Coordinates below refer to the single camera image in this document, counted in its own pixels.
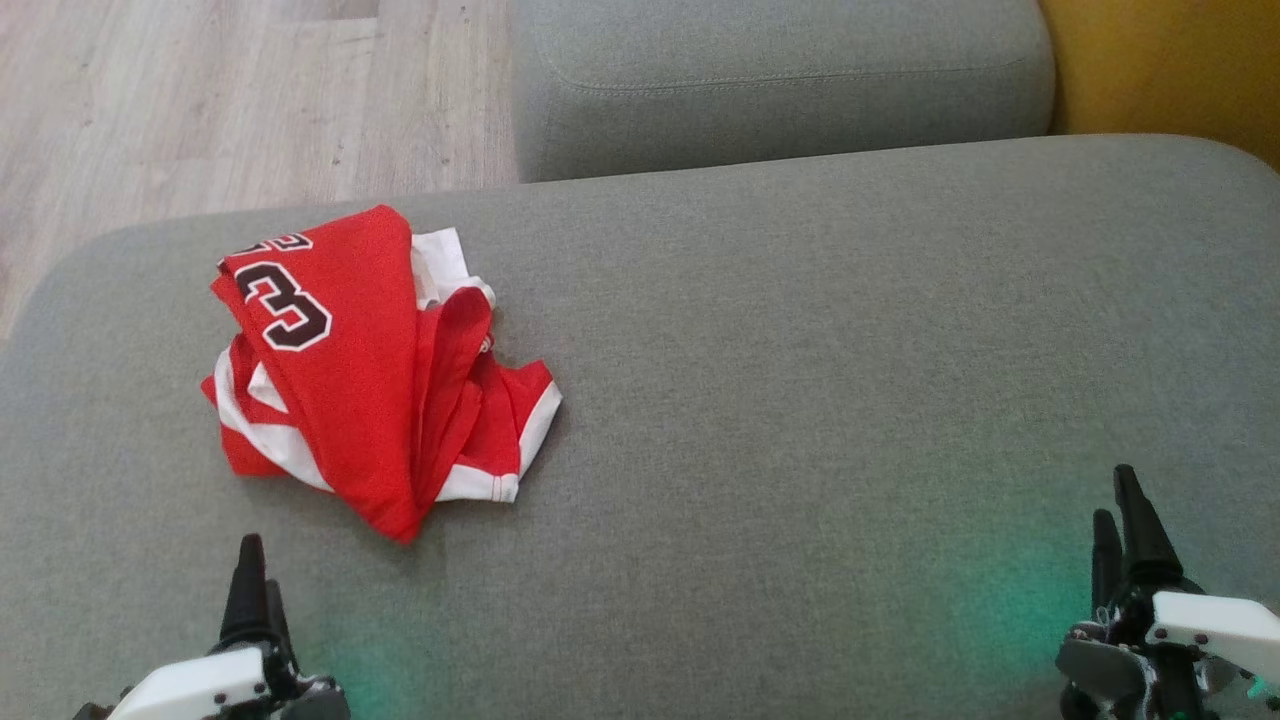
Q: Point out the red shorts white trim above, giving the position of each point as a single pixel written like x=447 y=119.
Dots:
x=500 y=430

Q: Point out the large grey sofa seat cushion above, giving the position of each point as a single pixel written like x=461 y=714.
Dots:
x=800 y=420

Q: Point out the red jersey number 23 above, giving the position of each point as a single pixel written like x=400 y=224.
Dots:
x=350 y=330

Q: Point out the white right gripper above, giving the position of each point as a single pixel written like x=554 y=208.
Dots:
x=1200 y=640

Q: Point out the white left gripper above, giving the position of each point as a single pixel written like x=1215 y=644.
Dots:
x=200 y=695

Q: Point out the small grey sofa cushion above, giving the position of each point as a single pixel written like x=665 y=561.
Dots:
x=780 y=80

